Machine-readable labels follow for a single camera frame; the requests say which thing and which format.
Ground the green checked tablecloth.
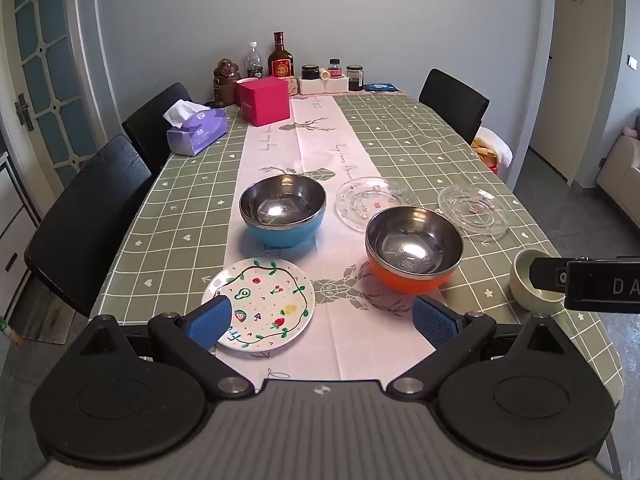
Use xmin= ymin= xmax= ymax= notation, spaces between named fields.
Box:
xmin=87 ymin=92 xmax=626 ymax=413

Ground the clear plastic water bottle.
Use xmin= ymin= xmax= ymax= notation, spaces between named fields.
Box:
xmin=245 ymin=41 xmax=264 ymax=80

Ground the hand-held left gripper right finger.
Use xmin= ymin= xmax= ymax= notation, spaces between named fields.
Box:
xmin=386 ymin=294 xmax=576 ymax=402

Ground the white bag of snacks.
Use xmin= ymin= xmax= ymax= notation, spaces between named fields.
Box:
xmin=470 ymin=128 xmax=514 ymax=177

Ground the white painted fruit plate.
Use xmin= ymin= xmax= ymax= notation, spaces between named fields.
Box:
xmin=201 ymin=258 xmax=316 ymax=355

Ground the orange steel bowl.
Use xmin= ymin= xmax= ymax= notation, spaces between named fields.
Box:
xmin=365 ymin=206 xmax=465 ymax=295

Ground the purple tissue pack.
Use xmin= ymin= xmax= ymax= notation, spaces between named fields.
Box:
xmin=162 ymin=100 xmax=229 ymax=157

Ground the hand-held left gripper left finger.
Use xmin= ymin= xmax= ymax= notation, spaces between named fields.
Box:
xmin=70 ymin=294 xmax=256 ymax=402

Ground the beige door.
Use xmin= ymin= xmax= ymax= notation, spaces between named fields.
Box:
xmin=537 ymin=0 xmax=617 ymax=186

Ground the brown water flask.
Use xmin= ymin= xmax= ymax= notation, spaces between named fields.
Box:
xmin=212 ymin=58 xmax=240 ymax=107

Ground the glass panel door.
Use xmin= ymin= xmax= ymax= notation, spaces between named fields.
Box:
xmin=0 ymin=0 xmax=103 ymax=196

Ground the metal door handle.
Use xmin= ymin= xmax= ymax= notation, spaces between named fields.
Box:
xmin=15 ymin=93 xmax=35 ymax=132

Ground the sofa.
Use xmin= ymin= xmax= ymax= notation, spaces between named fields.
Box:
xmin=596 ymin=135 xmax=640 ymax=218

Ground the pink cube box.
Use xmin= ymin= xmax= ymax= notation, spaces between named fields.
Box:
xmin=236 ymin=77 xmax=291 ymax=127

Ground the clear glass plate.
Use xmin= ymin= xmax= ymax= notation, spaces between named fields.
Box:
xmin=335 ymin=177 xmax=415 ymax=233
xmin=438 ymin=185 xmax=510 ymax=240

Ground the amber liquor bottle red label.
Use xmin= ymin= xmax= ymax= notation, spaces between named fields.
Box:
xmin=268 ymin=31 xmax=294 ymax=79

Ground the small green ceramic bowl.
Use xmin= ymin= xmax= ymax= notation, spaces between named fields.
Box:
xmin=510 ymin=248 xmax=568 ymax=312

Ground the blue steel bowl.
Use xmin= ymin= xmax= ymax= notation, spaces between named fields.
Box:
xmin=239 ymin=176 xmax=328 ymax=248

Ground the black chair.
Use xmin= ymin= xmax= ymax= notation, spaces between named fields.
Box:
xmin=24 ymin=134 xmax=153 ymax=318
xmin=419 ymin=68 xmax=491 ymax=145
xmin=121 ymin=82 xmax=194 ymax=173

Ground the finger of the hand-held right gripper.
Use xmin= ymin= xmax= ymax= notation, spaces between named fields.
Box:
xmin=529 ymin=256 xmax=640 ymax=313

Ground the white cabinet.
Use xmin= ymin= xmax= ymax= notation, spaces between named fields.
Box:
xmin=0 ymin=150 xmax=42 ymax=288

